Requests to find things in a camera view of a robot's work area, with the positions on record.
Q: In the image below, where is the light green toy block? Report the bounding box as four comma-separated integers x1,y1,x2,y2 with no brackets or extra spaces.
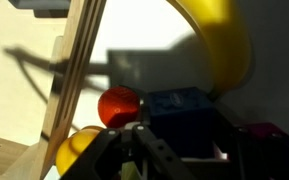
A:
120,159,142,180

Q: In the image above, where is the shallow wooden box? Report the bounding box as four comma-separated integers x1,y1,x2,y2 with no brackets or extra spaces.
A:
0,0,107,180

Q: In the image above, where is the pink toy block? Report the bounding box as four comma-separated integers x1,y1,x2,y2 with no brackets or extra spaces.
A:
245,121,287,138

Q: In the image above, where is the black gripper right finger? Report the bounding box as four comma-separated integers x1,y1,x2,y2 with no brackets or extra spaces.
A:
213,125,289,180

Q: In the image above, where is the dark blue toy block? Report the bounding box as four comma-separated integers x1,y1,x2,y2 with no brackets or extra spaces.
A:
146,86,219,160

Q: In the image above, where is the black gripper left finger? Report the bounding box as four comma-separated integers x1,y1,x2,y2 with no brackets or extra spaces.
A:
59,124,199,180

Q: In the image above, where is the red ball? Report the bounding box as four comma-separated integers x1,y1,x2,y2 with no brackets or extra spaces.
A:
97,85,141,130

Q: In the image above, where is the yellow toy ball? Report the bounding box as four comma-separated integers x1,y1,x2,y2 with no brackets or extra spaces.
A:
55,125,104,177

